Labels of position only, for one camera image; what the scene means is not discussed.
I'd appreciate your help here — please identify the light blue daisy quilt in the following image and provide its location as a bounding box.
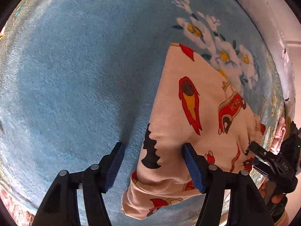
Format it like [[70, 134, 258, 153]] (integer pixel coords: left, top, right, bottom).
[[236, 0, 296, 120]]

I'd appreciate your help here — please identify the person right hand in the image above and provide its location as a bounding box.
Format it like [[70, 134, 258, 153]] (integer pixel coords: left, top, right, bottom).
[[258, 117, 289, 217]]

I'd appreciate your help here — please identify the teal floral blanket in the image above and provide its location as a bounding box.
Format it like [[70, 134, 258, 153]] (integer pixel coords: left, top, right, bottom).
[[1, 0, 285, 225]]

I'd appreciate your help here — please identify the cream car print garment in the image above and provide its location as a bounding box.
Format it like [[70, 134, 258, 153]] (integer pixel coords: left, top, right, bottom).
[[121, 43, 265, 220]]

